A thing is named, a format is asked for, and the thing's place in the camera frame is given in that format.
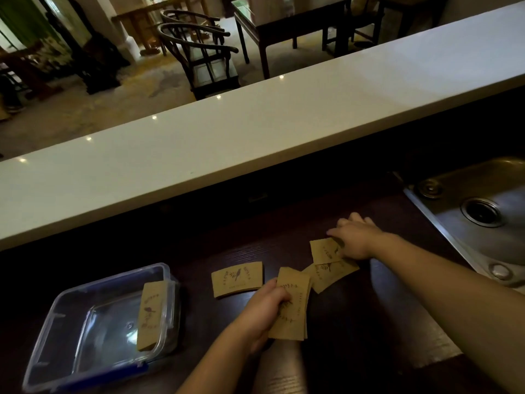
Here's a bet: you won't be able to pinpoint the person's left hand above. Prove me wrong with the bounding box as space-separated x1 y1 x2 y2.
233 278 293 354

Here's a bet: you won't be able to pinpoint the person's right hand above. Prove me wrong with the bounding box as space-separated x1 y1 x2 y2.
326 212 386 261

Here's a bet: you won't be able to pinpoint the stack of kraft cup sleeves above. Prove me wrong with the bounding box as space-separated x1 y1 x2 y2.
268 267 313 341

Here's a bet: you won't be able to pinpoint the kraft paper cup sleeve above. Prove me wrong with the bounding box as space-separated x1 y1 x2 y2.
302 258 360 294
211 261 264 299
136 280 170 352
309 237 346 265

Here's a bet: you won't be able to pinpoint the person's right forearm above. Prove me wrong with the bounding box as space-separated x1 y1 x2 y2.
369 232 525 394

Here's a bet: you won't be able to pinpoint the person's left forearm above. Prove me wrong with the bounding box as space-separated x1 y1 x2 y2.
176 322 257 394

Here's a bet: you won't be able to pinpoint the stainless steel sink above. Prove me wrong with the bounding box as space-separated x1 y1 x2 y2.
404 157 525 294

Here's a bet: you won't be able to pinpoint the round sink drain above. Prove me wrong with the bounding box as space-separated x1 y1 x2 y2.
460 197 504 228

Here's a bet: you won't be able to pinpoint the clear plastic container blue clips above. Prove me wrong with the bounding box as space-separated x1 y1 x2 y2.
22 263 181 394

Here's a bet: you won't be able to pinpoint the dark wooden straight chair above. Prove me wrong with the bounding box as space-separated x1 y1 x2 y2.
322 0 386 59

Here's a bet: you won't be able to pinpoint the dark wooden square table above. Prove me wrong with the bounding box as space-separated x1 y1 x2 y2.
231 0 350 81

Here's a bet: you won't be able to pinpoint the dark wooden round-back chair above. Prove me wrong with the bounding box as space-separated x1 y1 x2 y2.
157 23 241 101
159 10 222 42

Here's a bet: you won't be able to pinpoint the light brown wooden table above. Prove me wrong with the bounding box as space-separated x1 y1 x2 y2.
111 0 210 56

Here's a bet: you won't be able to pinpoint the dark wooden floor stand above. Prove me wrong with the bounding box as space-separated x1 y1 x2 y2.
36 0 132 95

